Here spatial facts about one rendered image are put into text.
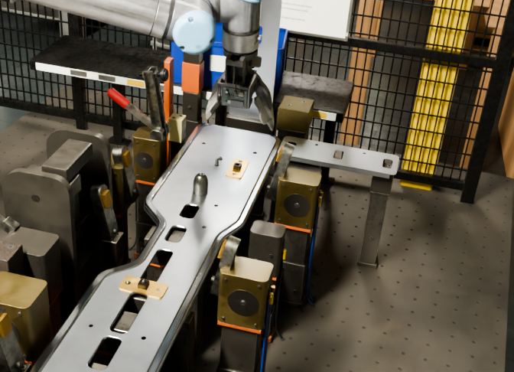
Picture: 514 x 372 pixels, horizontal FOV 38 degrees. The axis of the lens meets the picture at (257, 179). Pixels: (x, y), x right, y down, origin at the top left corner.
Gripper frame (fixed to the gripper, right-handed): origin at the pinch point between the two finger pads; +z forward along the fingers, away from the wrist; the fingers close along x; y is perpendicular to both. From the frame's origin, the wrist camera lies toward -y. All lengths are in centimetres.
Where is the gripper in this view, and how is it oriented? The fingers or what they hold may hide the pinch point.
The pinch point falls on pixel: (240, 123)
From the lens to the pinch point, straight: 167.3
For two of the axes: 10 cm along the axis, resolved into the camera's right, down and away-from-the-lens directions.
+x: 9.7, 1.8, -1.7
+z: -0.4, 7.9, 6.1
